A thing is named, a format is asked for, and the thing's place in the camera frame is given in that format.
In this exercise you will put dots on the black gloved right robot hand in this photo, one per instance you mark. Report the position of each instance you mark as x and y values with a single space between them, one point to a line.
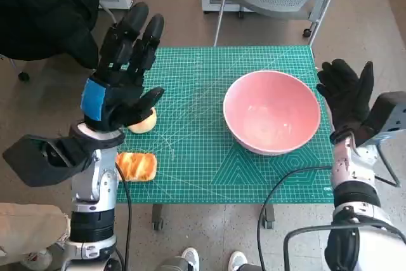
345 99

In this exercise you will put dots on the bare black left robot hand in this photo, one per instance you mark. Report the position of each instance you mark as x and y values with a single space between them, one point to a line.
120 93

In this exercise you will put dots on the round bread bun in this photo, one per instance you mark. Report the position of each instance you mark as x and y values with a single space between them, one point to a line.
146 125

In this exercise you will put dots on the rectangular toasted bread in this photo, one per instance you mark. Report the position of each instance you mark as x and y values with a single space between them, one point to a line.
139 166

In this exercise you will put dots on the pink bowl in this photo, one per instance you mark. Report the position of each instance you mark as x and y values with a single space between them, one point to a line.
269 115

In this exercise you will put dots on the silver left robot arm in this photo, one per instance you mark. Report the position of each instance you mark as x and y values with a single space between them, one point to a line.
92 182

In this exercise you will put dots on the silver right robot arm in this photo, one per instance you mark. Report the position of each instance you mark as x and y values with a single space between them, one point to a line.
352 169

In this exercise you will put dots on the green cutting mat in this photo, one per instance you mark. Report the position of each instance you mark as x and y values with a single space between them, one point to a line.
196 109

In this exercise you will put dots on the grey chair leg with caster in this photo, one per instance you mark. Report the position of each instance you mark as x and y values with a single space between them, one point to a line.
108 14

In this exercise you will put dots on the black chair caster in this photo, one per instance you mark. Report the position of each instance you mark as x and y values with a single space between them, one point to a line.
24 76

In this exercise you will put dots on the person in black coat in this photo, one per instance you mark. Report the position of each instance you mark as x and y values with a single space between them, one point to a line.
38 14

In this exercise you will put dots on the black table foot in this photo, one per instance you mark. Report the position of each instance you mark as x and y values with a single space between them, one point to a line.
157 217
269 217

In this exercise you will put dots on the white shoe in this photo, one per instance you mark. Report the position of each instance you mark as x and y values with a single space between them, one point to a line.
238 260
191 258

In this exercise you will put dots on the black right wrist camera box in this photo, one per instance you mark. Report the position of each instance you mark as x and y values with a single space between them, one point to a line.
387 106

